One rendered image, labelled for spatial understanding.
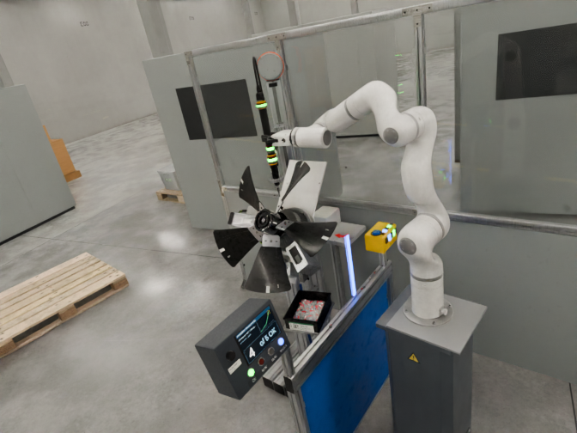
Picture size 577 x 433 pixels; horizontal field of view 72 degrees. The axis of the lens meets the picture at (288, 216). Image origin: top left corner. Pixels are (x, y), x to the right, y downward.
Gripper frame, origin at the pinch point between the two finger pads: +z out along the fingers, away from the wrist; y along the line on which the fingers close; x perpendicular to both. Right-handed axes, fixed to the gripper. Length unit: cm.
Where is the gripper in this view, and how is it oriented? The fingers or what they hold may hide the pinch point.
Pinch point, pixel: (268, 137)
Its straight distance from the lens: 183.5
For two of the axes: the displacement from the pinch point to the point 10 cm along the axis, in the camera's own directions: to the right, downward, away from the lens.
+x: -1.7, -9.0, -4.1
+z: -7.9, -1.3, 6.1
